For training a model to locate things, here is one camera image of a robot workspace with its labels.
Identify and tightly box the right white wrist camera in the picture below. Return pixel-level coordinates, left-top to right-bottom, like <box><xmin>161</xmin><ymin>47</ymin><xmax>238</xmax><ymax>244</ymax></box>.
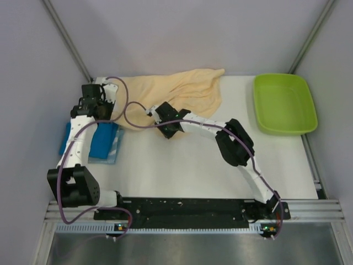
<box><xmin>145</xmin><ymin>105</ymin><xmax>159</xmax><ymax>120</ymax></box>

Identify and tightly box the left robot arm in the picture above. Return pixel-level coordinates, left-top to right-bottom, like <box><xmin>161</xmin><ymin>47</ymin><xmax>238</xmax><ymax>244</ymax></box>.
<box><xmin>47</xmin><ymin>82</ymin><xmax>125</xmax><ymax>219</ymax></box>

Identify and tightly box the beige t shirt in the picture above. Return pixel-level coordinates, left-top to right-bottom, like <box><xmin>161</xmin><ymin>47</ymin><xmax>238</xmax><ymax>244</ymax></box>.
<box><xmin>110</xmin><ymin>68</ymin><xmax>225</xmax><ymax>119</ymax></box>

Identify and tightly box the green plastic bin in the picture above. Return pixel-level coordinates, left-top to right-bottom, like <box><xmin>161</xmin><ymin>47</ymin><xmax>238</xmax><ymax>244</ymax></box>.
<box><xmin>253</xmin><ymin>73</ymin><xmax>318</xmax><ymax>136</ymax></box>

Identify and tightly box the grey slotted cable duct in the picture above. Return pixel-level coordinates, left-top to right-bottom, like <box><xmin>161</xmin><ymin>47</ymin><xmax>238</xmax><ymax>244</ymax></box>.
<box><xmin>56</xmin><ymin>223</ymin><xmax>265</xmax><ymax>235</ymax></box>

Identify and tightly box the aluminium frame rail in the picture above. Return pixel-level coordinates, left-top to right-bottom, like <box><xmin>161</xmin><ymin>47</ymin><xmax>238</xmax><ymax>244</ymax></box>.
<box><xmin>44</xmin><ymin>199</ymin><xmax>345</xmax><ymax>223</ymax></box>

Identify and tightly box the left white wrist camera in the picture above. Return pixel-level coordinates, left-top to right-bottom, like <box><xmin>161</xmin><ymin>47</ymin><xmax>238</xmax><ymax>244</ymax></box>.
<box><xmin>101</xmin><ymin>79</ymin><xmax>119</xmax><ymax>102</ymax></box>

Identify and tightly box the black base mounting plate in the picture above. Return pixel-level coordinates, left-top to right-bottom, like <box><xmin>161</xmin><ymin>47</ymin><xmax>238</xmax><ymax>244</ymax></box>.
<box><xmin>94</xmin><ymin>197</ymin><xmax>290</xmax><ymax>229</ymax></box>

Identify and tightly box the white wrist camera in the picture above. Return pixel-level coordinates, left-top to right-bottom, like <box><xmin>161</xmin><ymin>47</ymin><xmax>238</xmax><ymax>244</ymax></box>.
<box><xmin>101</xmin><ymin>79</ymin><xmax>119</xmax><ymax>102</ymax></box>
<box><xmin>145</xmin><ymin>105</ymin><xmax>159</xmax><ymax>120</ymax></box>

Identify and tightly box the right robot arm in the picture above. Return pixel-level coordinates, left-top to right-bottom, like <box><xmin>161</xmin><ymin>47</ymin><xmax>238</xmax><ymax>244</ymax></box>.
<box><xmin>146</xmin><ymin>102</ymin><xmax>284</xmax><ymax>219</ymax></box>

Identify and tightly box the folded light blue striped shirt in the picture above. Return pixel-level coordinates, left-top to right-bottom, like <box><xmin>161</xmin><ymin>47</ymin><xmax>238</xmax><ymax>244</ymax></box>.
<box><xmin>87</xmin><ymin>125</ymin><xmax>125</xmax><ymax>166</ymax></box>

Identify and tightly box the folded blue t shirt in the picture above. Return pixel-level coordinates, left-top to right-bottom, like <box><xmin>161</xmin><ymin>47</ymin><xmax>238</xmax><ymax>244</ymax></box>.
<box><xmin>57</xmin><ymin>122</ymin><xmax>117</xmax><ymax>160</ymax></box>

